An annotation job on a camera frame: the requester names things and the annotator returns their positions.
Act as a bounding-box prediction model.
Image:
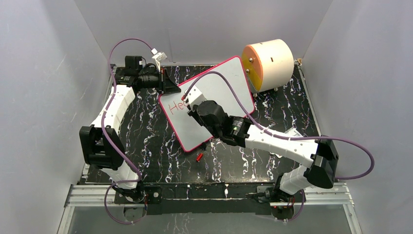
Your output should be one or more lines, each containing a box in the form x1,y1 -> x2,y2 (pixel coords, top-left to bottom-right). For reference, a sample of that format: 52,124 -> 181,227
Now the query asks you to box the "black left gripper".
139,68 -> 182,96

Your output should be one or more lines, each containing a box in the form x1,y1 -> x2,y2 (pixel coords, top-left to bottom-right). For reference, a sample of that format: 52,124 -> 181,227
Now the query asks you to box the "pink-framed whiteboard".
159,56 -> 255,152

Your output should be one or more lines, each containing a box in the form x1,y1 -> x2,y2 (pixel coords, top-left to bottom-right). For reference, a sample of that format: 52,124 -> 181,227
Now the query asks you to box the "red marker cap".
196,153 -> 203,162

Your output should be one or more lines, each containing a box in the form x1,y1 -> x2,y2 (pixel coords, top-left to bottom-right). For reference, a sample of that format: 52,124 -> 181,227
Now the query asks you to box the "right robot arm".
185,99 -> 338,202

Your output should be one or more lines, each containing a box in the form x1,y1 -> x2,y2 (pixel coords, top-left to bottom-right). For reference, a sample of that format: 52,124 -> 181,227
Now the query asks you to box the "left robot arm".
79,52 -> 181,203

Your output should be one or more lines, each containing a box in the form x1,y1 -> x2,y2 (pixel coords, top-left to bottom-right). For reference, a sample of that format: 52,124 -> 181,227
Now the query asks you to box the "white cylinder with orange face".
241,39 -> 294,94

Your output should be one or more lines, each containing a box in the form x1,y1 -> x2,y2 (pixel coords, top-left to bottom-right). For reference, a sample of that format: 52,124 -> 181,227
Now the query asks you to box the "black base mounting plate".
114,182 -> 294,215

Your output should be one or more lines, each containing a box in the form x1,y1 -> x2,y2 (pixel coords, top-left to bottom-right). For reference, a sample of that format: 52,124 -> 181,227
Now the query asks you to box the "white printed card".
274,127 -> 304,159

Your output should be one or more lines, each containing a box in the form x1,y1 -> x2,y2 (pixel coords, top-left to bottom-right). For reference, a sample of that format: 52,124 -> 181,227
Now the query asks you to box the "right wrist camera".
182,86 -> 206,111

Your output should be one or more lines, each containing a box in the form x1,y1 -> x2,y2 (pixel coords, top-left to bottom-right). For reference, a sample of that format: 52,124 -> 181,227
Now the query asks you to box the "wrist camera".
182,86 -> 206,111
151,48 -> 167,72

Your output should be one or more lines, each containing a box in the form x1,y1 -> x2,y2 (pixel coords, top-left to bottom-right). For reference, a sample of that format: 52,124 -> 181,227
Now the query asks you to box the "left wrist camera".
151,48 -> 167,72

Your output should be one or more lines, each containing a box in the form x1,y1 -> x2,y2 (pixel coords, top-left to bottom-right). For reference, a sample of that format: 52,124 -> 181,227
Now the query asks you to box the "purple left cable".
101,38 -> 154,225

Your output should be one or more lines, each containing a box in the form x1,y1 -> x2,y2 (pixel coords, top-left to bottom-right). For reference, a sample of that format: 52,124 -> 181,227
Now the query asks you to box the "purple cable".
101,38 -> 154,225
182,71 -> 375,223

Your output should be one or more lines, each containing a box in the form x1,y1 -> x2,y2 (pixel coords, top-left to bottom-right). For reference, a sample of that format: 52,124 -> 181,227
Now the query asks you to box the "aluminium frame rail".
65,183 -> 354,207

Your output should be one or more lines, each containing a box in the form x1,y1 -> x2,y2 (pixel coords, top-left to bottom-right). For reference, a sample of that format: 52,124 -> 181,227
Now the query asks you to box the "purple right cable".
182,71 -> 375,223

